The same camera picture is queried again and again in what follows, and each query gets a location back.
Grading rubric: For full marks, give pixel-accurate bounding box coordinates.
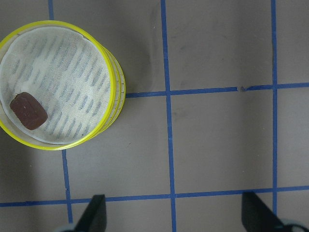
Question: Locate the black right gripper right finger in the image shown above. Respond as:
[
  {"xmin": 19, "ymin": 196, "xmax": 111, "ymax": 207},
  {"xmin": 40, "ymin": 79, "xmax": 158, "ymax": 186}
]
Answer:
[{"xmin": 241, "ymin": 192, "xmax": 289, "ymax": 232}]

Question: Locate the yellow steamer basket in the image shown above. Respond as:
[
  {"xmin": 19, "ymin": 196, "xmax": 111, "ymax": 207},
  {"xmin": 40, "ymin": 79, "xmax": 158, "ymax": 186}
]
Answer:
[{"xmin": 0, "ymin": 20, "xmax": 126, "ymax": 150}]

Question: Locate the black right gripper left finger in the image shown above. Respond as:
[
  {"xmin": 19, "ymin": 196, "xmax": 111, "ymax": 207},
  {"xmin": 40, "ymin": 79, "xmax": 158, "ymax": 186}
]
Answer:
[{"xmin": 74, "ymin": 194, "xmax": 106, "ymax": 232}]

